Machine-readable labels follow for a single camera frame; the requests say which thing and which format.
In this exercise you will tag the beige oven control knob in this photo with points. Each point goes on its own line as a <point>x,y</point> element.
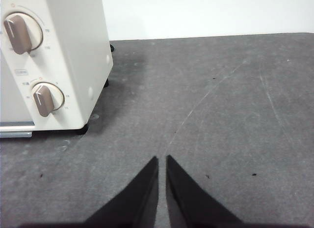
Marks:
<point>18,34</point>
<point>44,100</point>

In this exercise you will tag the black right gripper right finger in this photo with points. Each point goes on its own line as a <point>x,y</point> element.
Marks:
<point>191,203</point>

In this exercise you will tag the silver oven crumb tray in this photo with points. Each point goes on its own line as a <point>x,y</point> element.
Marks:
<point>14,134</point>

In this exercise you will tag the cream Toshiba toaster oven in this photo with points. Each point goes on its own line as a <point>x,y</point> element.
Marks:
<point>78,41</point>

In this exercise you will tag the black oven foot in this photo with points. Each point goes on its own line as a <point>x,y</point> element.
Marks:
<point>83,131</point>
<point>106,83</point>

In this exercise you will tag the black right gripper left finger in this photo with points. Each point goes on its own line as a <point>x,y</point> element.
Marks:
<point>132,203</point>

